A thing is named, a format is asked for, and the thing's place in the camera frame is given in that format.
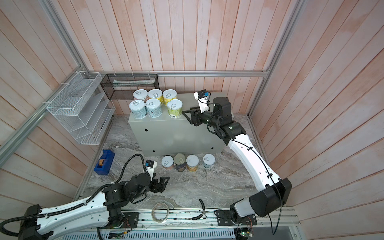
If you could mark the white wire mesh shelf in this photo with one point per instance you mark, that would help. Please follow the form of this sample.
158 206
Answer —
81 109

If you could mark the grey metal cabinet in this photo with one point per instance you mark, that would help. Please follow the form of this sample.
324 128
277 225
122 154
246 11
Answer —
167 136

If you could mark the horizontal aluminium wall rail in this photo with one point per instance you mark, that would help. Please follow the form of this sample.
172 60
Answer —
183 74

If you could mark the yellow can back row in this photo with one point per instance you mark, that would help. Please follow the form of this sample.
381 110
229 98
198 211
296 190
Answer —
192 163

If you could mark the yellow labelled can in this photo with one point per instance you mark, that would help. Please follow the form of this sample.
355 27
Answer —
156 94

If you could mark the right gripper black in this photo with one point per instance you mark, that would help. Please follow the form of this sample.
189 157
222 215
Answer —
196 116

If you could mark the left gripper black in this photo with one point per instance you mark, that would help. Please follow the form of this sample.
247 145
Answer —
156 189

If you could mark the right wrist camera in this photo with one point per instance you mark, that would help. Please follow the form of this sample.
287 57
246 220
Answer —
203 98

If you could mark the green can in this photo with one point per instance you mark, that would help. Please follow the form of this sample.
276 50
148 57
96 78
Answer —
175 108

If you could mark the teal labelled can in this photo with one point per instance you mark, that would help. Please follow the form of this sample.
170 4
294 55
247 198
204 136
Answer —
138 109

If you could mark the open-top dark metal can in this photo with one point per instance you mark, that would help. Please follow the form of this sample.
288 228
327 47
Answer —
180 162

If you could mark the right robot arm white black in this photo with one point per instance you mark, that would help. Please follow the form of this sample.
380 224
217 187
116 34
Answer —
272 191

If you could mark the blue tape dispenser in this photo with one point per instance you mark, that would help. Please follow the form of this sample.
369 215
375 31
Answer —
104 164

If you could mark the left aluminium wall rail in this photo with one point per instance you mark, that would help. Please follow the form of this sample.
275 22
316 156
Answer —
21 134

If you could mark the blue can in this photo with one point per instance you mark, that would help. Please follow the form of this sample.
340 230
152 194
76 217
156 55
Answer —
154 108

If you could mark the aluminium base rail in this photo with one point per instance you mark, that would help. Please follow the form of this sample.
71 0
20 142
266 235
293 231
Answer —
176 224

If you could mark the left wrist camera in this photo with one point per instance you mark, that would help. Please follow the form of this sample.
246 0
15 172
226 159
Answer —
150 167

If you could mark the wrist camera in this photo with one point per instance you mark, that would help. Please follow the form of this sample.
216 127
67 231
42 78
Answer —
150 167
203 98

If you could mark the pink labelled can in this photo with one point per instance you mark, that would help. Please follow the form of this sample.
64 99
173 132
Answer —
141 94

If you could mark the black mesh basket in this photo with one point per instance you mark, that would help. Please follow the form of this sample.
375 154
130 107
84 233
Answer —
121 87

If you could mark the black pliers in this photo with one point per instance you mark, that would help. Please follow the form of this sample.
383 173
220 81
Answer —
202 214

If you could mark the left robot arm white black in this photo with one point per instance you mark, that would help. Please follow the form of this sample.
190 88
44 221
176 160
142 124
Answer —
103 209

